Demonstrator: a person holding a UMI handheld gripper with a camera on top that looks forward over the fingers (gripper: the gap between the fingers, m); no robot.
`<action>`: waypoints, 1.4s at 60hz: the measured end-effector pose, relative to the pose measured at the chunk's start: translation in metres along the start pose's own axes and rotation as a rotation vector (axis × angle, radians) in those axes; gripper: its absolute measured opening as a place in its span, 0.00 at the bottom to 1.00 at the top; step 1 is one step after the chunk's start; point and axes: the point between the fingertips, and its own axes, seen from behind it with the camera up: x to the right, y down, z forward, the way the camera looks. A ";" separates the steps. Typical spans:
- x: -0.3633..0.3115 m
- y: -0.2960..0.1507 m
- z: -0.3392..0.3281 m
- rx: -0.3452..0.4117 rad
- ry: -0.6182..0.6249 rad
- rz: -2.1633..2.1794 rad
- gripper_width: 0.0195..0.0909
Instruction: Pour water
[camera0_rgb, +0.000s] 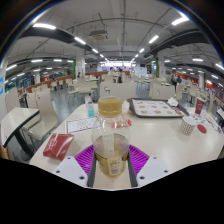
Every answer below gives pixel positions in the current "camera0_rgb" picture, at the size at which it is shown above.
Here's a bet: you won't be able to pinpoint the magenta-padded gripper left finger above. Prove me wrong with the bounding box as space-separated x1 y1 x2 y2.
52 143 98 189

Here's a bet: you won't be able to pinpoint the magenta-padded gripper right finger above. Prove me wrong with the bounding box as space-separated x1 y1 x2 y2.
127 143 172 189

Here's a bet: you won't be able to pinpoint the clear yellow-capped drink bottle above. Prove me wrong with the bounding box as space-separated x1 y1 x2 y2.
90 95 132 178

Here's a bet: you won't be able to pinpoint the red cardboard carton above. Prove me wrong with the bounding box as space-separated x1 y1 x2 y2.
42 132 75 162

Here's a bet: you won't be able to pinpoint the white printed paper sheet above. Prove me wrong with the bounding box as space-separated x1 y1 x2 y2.
64 115 98 135

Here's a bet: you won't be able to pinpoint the small clear sanitizer bottle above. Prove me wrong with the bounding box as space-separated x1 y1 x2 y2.
84 94 95 118

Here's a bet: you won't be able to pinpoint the crumpled food wrapper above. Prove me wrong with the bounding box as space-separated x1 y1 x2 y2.
121 99 131 118

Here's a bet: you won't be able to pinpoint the brown patterned white paper cup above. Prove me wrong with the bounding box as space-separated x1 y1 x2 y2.
180 115 198 137

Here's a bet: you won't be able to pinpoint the crumpled white napkin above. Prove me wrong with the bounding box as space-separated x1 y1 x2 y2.
166 97 179 108

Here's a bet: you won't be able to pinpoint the group of beige chairs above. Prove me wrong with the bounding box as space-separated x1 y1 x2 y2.
4 74 224 141

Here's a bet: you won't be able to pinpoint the white neighbouring table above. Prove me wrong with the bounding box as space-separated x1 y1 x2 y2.
0 107 41 158

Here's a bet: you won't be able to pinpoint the tall red paper cup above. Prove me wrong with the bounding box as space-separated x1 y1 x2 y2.
194 97 207 116

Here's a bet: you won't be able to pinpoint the person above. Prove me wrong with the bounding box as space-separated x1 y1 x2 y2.
170 73 183 86
116 68 124 84
108 66 117 78

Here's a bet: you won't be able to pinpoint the ceiling air conditioner unit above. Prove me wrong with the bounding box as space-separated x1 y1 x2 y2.
89 29 109 42

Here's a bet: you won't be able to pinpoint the ceiling strip lights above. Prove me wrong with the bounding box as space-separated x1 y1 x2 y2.
4 16 224 81

